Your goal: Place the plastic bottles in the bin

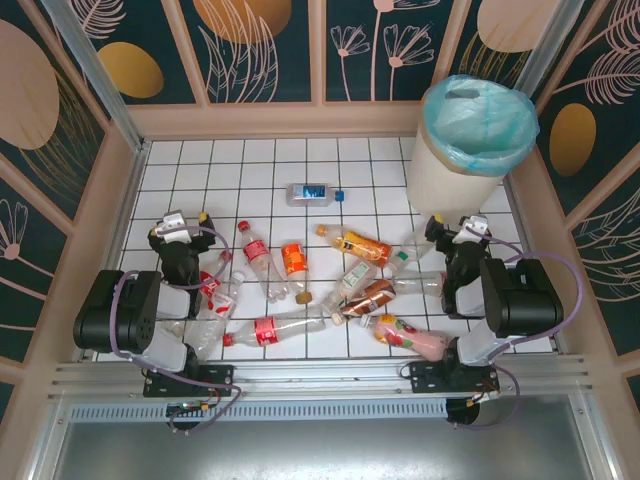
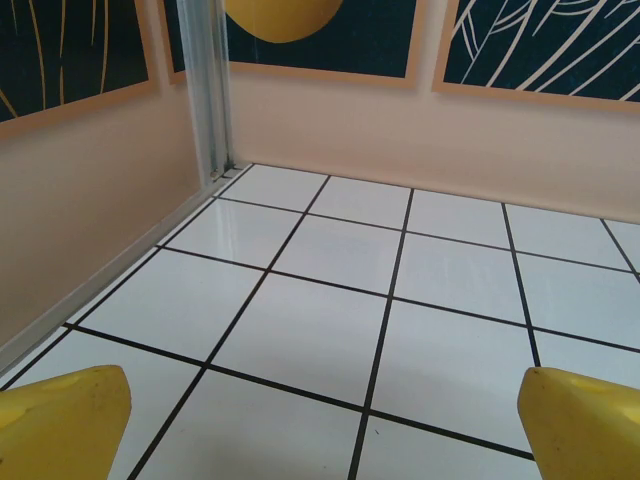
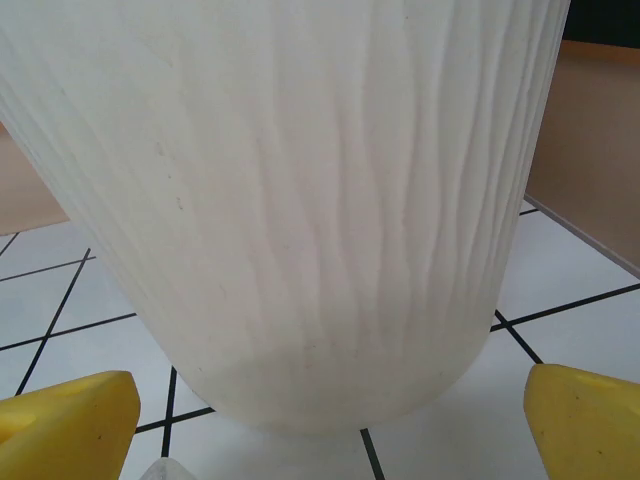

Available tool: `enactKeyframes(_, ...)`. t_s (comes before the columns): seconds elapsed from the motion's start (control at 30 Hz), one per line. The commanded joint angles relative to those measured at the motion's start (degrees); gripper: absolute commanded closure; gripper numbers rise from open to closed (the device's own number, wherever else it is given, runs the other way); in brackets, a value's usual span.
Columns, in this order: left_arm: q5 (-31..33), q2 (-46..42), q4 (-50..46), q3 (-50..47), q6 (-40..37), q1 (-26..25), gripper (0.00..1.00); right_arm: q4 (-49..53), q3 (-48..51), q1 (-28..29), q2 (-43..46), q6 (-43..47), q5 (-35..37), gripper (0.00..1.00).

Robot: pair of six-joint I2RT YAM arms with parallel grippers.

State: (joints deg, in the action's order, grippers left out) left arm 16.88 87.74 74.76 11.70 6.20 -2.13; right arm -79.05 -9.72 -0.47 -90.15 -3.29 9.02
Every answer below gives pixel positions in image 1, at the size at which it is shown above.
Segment clear white cap bottle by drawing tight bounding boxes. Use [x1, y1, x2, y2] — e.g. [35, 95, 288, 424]
[185, 271, 246, 362]

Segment orange juice bottle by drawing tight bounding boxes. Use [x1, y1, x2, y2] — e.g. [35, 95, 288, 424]
[315, 224, 395, 269]

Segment pink fruit label bottle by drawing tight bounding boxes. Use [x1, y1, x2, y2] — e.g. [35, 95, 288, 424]
[360, 313, 451, 362]

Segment brown coffee bottle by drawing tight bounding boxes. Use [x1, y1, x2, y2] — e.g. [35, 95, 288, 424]
[330, 278, 397, 326]

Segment orange label brown cap bottle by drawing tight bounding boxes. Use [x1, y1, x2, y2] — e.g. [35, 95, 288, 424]
[280, 242, 314, 305]

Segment green white label bottle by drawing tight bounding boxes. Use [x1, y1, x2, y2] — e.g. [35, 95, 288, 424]
[319, 258, 380, 314]

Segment beige round bin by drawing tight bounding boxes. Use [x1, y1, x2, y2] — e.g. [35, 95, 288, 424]
[404, 74, 541, 226]

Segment light blue bin liner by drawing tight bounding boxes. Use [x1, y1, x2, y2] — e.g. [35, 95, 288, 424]
[422, 73, 541, 177]

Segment clear green cap bottle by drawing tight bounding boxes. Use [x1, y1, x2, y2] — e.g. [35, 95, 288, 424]
[384, 224, 439, 279]

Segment blue label blue cap bottle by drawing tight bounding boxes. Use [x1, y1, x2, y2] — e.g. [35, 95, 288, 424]
[285, 182, 348, 207]

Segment grey metal plate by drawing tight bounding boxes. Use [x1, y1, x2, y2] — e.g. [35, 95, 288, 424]
[29, 419, 614, 480]

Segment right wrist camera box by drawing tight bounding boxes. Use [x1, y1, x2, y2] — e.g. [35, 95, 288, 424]
[458, 214, 490, 244]

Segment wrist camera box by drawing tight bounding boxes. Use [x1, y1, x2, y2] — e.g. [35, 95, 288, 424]
[458, 214, 490, 244]
[151, 211, 190, 245]

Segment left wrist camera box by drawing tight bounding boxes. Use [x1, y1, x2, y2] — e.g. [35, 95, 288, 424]
[151, 211, 190, 245]

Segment aluminium side rail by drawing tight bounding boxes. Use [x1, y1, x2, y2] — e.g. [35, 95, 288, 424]
[79, 139, 151, 362]
[502, 177, 571, 354]

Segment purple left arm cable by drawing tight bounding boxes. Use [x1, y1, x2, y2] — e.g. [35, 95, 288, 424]
[110, 225, 245, 435]

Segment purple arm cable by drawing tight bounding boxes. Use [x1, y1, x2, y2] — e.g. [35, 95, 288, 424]
[452, 232, 585, 432]
[110, 225, 245, 435]

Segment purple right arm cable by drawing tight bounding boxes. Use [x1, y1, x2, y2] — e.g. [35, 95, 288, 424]
[452, 232, 585, 432]

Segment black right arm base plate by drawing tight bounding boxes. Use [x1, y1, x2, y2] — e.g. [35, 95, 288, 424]
[408, 360, 500, 396]

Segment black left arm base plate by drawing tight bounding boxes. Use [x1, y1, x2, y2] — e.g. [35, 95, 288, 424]
[143, 363, 236, 399]

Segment aluminium corner post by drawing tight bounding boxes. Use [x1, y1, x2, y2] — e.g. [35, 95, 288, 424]
[39, 0, 151, 154]
[517, 0, 584, 96]

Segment aluminium cross rail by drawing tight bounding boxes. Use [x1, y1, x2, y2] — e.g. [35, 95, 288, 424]
[48, 353, 594, 401]

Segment slotted grey cable duct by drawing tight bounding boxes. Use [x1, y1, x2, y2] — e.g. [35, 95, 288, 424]
[68, 402, 451, 424]

